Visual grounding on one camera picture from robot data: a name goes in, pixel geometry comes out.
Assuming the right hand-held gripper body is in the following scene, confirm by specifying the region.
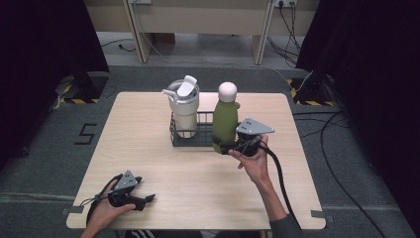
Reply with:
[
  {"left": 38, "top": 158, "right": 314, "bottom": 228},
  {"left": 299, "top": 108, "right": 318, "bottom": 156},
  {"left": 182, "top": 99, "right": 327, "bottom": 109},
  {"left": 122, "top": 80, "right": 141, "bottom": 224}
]
[{"left": 235, "top": 117, "right": 275, "bottom": 158}]

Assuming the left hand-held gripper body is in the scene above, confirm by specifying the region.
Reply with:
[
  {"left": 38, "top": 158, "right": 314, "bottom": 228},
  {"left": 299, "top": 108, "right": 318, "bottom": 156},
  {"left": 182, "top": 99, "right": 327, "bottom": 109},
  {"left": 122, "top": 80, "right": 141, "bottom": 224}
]
[{"left": 108, "top": 170, "right": 147, "bottom": 212}]

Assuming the green bottle with white cap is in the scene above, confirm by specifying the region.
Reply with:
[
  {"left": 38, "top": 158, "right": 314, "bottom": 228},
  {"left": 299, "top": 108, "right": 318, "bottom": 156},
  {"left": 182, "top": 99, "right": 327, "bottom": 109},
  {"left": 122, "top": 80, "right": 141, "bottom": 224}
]
[{"left": 211, "top": 81, "right": 242, "bottom": 156}]

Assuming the black wire rack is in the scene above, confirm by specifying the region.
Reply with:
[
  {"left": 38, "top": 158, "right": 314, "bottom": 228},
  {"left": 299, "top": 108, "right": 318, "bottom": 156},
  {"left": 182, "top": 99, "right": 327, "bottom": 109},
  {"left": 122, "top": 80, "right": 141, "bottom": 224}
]
[{"left": 168, "top": 110, "right": 244, "bottom": 149}]

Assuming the person's left hand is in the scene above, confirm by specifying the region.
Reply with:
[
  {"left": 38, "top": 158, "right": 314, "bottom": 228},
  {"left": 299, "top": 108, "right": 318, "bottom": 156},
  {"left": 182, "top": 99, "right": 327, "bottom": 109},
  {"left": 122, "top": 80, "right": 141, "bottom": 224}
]
[{"left": 86, "top": 193, "right": 137, "bottom": 234}]

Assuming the person's right hand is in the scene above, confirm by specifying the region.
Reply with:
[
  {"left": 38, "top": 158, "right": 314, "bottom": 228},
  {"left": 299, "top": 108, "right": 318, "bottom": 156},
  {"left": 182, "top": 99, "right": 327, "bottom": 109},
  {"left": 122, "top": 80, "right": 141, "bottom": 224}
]
[{"left": 227, "top": 133, "right": 270, "bottom": 186}]

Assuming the person's dark striped clothing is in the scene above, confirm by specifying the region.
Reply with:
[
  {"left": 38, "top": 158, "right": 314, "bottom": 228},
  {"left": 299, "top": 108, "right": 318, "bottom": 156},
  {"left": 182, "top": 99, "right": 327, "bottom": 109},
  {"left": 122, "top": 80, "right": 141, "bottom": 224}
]
[{"left": 124, "top": 229, "right": 204, "bottom": 238}]

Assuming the grey tape piece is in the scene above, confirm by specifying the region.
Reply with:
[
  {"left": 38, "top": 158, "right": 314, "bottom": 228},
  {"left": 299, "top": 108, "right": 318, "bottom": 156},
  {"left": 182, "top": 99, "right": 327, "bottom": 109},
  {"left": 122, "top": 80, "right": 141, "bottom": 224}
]
[
  {"left": 310, "top": 209, "right": 335, "bottom": 224},
  {"left": 60, "top": 205, "right": 85, "bottom": 216}
]

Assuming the white tumbler with lid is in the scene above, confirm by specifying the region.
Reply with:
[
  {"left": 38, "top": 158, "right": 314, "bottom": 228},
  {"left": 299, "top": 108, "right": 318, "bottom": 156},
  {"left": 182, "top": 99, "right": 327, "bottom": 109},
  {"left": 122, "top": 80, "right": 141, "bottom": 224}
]
[{"left": 161, "top": 74, "right": 201, "bottom": 139}]

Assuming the stand base with hazard tape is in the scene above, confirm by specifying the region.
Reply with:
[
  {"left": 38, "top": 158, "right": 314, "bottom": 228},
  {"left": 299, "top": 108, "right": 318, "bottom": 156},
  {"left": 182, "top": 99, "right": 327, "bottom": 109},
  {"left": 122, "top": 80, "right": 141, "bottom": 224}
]
[
  {"left": 286, "top": 76, "right": 335, "bottom": 107},
  {"left": 53, "top": 70, "right": 111, "bottom": 105}
]

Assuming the beige wooden desk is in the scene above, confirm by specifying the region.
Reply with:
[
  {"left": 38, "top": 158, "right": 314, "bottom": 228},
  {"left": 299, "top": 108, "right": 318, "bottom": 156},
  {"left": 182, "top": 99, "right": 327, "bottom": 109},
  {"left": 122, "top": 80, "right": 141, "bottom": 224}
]
[{"left": 83, "top": 0, "right": 320, "bottom": 66}]

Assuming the brown box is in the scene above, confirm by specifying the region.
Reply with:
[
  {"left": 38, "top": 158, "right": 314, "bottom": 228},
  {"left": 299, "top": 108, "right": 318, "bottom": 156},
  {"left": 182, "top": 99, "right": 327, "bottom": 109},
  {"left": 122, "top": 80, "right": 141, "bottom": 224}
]
[{"left": 154, "top": 33, "right": 176, "bottom": 46}]

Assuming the black curtain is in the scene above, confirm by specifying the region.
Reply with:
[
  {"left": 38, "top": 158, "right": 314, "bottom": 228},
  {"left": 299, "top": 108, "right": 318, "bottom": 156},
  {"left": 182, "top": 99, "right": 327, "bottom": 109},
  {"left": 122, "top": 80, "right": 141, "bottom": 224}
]
[
  {"left": 295, "top": 0, "right": 420, "bottom": 229},
  {"left": 0, "top": 0, "right": 111, "bottom": 173}
]

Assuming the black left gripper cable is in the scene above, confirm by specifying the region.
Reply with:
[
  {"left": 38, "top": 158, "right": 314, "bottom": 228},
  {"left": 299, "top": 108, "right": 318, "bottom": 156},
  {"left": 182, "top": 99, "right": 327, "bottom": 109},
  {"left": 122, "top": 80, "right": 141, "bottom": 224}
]
[{"left": 78, "top": 173, "right": 124, "bottom": 226}]

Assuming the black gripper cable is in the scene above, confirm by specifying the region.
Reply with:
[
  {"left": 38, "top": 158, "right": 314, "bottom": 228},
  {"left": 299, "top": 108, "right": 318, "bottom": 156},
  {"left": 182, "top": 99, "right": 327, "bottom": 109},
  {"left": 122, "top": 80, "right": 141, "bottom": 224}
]
[
  {"left": 246, "top": 137, "right": 302, "bottom": 231},
  {"left": 78, "top": 173, "right": 124, "bottom": 226}
]

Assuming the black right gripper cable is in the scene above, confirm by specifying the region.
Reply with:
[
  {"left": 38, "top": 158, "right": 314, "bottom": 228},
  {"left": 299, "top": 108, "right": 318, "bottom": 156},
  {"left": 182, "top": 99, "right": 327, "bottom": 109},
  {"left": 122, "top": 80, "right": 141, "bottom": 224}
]
[{"left": 246, "top": 137, "right": 302, "bottom": 231}]

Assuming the white floor cable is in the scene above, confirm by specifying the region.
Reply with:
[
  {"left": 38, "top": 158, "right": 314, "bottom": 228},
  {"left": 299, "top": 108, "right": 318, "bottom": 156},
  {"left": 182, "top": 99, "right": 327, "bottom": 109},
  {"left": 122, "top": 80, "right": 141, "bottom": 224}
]
[{"left": 140, "top": 31, "right": 314, "bottom": 93}]

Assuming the long black floor cable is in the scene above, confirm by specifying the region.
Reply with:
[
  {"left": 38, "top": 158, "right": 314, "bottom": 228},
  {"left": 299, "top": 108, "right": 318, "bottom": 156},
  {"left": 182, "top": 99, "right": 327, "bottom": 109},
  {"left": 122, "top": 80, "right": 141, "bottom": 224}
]
[{"left": 292, "top": 110, "right": 388, "bottom": 238}]

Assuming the bundle of black floor cables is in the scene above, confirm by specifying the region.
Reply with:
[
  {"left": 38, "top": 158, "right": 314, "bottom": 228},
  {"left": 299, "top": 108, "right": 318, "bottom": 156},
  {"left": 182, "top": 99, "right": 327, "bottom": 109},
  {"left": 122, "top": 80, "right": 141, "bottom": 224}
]
[{"left": 266, "top": 0, "right": 303, "bottom": 67}]

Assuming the short black floor cable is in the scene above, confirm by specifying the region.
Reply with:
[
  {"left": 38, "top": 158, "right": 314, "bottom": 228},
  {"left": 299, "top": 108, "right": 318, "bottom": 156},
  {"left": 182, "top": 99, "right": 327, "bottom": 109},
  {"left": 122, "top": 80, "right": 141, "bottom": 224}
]
[{"left": 99, "top": 38, "right": 137, "bottom": 54}]

